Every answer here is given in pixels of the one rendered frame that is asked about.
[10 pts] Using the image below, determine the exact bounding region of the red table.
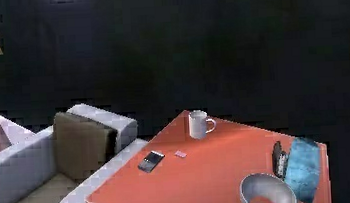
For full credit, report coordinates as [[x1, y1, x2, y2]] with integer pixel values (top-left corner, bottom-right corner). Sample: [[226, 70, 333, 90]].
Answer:
[[75, 102, 333, 203]]

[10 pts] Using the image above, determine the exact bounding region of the black remote control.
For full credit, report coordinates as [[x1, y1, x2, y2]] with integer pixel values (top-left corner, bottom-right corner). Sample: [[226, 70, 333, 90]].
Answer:
[[270, 140, 291, 180]]

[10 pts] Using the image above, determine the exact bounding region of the white mug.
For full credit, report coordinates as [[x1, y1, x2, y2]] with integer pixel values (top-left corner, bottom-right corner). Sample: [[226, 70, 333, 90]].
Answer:
[[187, 108, 218, 141]]

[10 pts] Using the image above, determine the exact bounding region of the black mobile phone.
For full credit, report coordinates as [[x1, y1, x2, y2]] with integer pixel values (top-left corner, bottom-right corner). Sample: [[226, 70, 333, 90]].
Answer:
[[137, 149, 167, 175]]

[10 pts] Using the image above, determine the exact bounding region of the brown cushion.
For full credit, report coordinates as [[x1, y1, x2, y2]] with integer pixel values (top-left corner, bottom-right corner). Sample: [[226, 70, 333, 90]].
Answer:
[[51, 109, 121, 182]]

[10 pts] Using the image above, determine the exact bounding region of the white sofa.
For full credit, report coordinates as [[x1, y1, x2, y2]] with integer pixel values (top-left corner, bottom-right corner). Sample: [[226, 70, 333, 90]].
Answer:
[[0, 100, 152, 203]]

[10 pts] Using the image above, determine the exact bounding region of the small pink card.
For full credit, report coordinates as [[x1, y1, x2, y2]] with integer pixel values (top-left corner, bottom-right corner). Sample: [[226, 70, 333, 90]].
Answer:
[[174, 149, 188, 160]]

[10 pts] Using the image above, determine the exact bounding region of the grey mixing bowl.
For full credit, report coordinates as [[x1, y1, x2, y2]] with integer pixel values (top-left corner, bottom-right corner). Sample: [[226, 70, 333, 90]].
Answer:
[[238, 170, 298, 203]]

